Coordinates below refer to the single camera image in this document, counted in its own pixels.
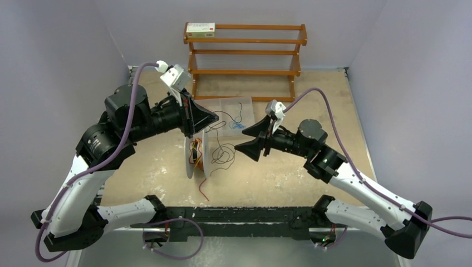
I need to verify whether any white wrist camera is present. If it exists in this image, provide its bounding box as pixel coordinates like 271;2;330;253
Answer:
155;61;191;106
265;100;286;133

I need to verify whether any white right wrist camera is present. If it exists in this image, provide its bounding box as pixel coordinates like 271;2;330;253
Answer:
265;100;286;133

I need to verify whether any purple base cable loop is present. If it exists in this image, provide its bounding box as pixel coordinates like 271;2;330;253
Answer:
141;217;205;261

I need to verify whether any white plastic cable spool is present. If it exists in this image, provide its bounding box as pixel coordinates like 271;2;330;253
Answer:
184;130;210;179

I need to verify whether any clear plastic divided tray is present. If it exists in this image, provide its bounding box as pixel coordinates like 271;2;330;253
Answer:
196;97;255;137

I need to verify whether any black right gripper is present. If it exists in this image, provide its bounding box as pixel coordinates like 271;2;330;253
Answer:
235;115;312;162

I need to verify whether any yellow wire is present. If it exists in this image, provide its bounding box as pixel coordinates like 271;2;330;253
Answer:
189;141;204;170

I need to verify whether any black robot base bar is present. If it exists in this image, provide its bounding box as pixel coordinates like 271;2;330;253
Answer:
141;200;345;244

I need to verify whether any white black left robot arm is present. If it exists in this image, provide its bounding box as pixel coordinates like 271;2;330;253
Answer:
31;84;219;253

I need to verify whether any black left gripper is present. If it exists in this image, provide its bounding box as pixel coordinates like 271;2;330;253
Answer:
127;86;219;143

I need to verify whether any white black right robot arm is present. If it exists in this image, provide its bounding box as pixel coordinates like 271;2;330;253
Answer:
235;116;432;259

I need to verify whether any white cardboard box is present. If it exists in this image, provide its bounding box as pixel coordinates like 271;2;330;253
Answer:
185;22;216;38

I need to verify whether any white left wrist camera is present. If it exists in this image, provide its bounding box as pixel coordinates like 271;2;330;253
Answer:
155;61;191;106

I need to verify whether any black wire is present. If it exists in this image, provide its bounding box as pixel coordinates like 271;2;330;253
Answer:
204;102;244;175

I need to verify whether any orange wooden shelf rack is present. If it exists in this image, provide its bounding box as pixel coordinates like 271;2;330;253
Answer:
183;22;308;102

